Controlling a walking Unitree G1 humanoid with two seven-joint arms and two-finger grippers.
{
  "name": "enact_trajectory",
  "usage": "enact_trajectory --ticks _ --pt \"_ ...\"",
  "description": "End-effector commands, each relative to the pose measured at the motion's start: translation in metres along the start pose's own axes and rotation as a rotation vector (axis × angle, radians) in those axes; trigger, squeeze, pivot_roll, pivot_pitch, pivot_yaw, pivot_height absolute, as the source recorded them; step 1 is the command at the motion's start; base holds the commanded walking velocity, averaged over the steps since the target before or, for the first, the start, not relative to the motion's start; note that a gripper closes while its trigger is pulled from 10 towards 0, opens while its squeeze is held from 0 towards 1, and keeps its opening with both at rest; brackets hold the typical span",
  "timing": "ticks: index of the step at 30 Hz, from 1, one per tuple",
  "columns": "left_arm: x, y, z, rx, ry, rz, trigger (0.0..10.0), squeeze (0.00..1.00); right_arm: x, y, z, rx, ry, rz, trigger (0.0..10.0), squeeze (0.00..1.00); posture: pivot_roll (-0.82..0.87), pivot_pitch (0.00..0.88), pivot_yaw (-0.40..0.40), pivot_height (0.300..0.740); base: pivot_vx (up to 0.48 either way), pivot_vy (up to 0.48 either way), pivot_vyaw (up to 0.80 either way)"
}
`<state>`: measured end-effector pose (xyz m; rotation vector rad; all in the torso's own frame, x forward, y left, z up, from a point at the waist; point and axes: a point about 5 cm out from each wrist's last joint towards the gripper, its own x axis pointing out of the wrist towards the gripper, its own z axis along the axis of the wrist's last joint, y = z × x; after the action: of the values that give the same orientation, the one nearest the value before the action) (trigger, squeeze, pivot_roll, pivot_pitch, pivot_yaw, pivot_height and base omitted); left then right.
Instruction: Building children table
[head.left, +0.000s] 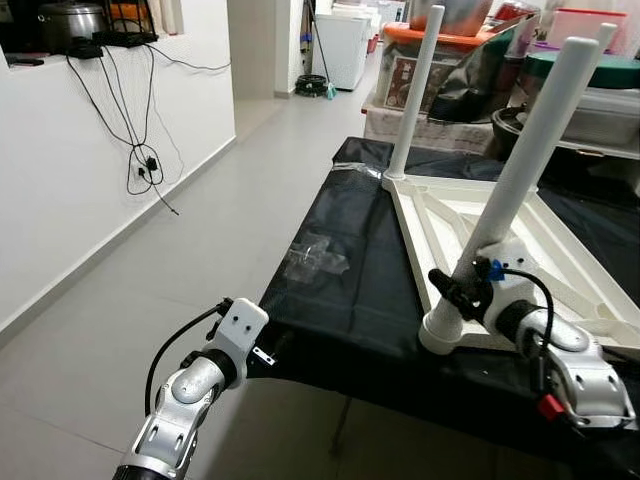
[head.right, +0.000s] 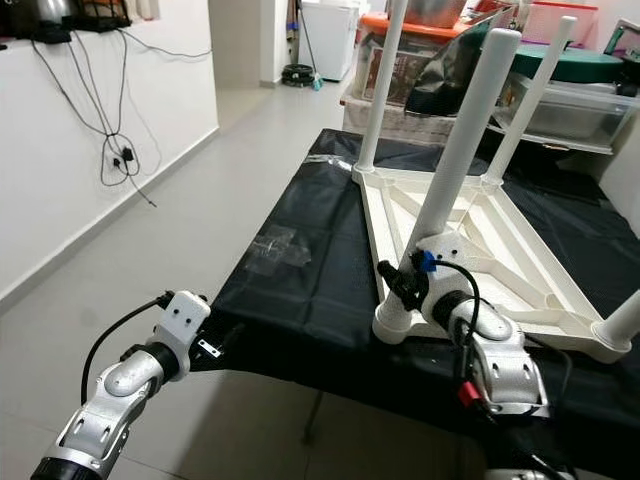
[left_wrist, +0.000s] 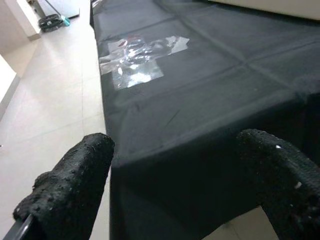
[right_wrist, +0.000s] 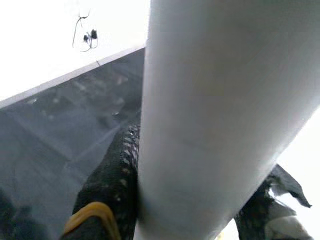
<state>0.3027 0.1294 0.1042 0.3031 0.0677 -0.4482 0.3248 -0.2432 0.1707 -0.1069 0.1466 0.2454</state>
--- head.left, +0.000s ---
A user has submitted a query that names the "black tablecloth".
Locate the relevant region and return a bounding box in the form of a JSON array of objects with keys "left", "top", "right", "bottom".
[{"left": 245, "top": 137, "right": 640, "bottom": 480}]

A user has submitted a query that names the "grey metal table leg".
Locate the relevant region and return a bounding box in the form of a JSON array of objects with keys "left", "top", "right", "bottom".
[{"left": 328, "top": 398, "right": 353, "bottom": 459}]

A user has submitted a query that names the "clear tape cross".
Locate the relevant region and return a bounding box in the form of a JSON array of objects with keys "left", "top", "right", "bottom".
[{"left": 283, "top": 233, "right": 351, "bottom": 284}]

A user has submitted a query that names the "clear tape strip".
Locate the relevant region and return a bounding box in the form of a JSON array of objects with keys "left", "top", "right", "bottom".
[{"left": 335, "top": 163, "right": 387, "bottom": 182}]

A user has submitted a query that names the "black wok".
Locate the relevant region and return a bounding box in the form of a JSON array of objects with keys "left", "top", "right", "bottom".
[{"left": 490, "top": 105, "right": 536, "bottom": 159}]

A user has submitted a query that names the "shiny black bag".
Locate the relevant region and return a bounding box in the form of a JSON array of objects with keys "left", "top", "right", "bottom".
[{"left": 428, "top": 28, "right": 536, "bottom": 124}]

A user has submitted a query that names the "orange-lidded storage box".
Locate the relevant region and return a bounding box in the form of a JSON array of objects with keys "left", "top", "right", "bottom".
[{"left": 378, "top": 22, "right": 496, "bottom": 113}]

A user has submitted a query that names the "clear plastic storage container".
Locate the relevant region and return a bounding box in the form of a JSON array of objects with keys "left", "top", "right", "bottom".
[{"left": 555, "top": 88, "right": 640, "bottom": 151}]

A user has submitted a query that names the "white chest freezer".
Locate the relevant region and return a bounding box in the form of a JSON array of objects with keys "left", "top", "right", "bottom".
[{"left": 313, "top": 10, "right": 374, "bottom": 91}]

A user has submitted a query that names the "green pot lid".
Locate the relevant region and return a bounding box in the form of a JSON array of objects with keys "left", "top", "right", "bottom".
[{"left": 525, "top": 52, "right": 640, "bottom": 93}]

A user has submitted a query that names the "steel cooking pot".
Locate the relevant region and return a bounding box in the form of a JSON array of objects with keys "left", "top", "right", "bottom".
[{"left": 408, "top": 0, "right": 493, "bottom": 37}]

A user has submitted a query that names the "translucent pink plastic container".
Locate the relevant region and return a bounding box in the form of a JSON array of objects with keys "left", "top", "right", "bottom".
[{"left": 545, "top": 8, "right": 628, "bottom": 53}]

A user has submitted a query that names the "silver rice cooker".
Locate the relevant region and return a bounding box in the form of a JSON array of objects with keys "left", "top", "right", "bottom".
[{"left": 38, "top": 2, "right": 107, "bottom": 53}]

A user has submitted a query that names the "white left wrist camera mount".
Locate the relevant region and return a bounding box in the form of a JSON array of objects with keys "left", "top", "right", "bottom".
[{"left": 208, "top": 297, "right": 270, "bottom": 386}]

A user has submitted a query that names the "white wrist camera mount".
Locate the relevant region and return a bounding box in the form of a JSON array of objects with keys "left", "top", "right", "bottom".
[
  {"left": 208, "top": 297, "right": 270, "bottom": 386},
  {"left": 470, "top": 238, "right": 531, "bottom": 329}
]

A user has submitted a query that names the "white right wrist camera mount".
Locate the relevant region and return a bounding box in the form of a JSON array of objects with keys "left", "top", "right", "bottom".
[{"left": 470, "top": 238, "right": 531, "bottom": 329}]

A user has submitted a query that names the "black coiled hose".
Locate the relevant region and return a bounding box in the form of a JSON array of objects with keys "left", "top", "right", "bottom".
[{"left": 295, "top": 74, "right": 333, "bottom": 99}]

